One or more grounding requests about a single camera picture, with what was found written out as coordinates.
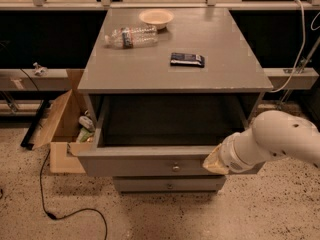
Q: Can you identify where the brass top drawer knob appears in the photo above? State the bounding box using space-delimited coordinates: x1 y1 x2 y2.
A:
172 163 180 172

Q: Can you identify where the grey drawer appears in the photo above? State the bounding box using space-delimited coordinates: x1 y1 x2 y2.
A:
78 94 249 177
113 176 226 193

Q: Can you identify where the cream ceramic bowl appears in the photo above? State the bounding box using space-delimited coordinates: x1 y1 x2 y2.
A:
139 9 174 30

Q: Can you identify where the grey lower drawer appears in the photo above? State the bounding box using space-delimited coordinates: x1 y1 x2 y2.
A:
113 176 226 193

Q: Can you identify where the white item in box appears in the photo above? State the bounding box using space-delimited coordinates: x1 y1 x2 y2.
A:
78 116 95 132

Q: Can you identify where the grey wooden cabinet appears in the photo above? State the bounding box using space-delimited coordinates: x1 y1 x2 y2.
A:
77 7 274 194

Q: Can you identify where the small clear object on rail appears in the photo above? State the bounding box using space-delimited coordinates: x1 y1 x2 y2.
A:
33 62 48 77

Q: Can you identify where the green item in box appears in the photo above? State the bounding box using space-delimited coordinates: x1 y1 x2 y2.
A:
76 128 93 143

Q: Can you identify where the grey top drawer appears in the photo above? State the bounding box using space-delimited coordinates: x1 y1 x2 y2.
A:
78 94 249 177

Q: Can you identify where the black floor cable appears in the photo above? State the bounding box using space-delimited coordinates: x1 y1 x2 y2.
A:
39 148 109 240

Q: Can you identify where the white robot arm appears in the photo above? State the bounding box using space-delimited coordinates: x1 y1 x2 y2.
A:
203 110 320 175

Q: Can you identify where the clear plastic water bottle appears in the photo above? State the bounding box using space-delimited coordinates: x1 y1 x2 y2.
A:
104 25 158 49

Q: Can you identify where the white cable on right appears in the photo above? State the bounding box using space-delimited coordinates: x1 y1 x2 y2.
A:
269 0 307 94

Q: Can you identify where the open cardboard box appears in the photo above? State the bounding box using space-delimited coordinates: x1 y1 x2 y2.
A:
32 68 98 175

